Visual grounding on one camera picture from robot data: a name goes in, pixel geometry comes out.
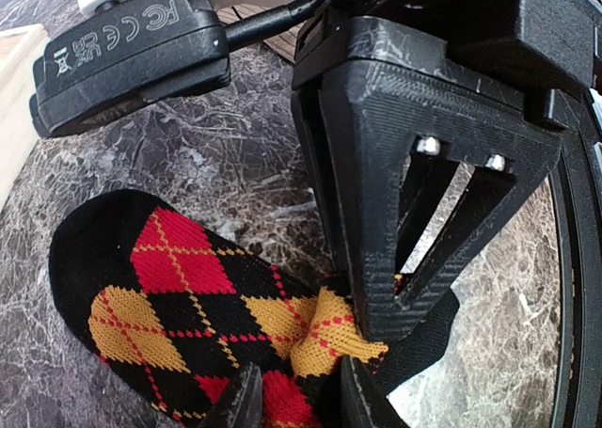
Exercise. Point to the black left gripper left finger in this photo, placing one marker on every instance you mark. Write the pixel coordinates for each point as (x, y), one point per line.
(240, 405)

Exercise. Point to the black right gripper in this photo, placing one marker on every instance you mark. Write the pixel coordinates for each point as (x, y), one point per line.
(549, 51)

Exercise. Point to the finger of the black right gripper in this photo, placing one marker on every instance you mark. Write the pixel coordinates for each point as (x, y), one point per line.
(418, 162)

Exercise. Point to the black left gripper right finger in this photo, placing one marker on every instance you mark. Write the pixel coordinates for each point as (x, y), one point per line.
(362, 404)

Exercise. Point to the black argyle sock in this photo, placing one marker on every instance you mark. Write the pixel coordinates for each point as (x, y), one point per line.
(176, 310)

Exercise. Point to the tan plain sock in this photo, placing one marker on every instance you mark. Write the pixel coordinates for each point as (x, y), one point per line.
(281, 40)

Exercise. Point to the wooden compartment tray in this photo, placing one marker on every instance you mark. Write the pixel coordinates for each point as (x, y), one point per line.
(20, 47)

